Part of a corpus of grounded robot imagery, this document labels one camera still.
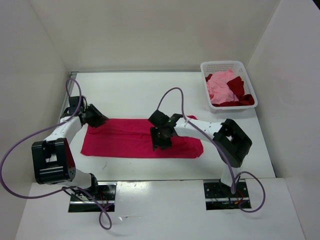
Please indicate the light pink t shirt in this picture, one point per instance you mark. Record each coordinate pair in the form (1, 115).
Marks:
(218, 89)

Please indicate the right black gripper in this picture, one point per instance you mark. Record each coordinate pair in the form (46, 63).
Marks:
(155, 140)

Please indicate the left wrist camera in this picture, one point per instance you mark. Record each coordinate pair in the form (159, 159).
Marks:
(74, 101)

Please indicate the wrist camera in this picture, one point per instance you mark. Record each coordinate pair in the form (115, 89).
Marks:
(74, 101)
(158, 119)

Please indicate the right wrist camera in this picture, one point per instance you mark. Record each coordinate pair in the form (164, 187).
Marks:
(158, 119)

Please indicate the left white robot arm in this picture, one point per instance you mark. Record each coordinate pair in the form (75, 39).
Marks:
(53, 162)

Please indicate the dark red t shirt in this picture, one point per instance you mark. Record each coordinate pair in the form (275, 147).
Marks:
(237, 86)

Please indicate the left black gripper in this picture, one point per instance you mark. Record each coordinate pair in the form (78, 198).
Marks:
(99, 119)

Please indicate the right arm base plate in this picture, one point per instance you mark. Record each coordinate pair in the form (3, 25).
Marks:
(218, 197)

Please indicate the white plastic basket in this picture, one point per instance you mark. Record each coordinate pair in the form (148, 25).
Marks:
(238, 68)

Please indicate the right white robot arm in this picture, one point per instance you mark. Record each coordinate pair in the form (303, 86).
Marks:
(231, 142)

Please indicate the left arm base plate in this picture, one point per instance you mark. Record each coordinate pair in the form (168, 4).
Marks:
(105, 196)

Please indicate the magenta t shirt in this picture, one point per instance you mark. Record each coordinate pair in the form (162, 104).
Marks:
(131, 138)

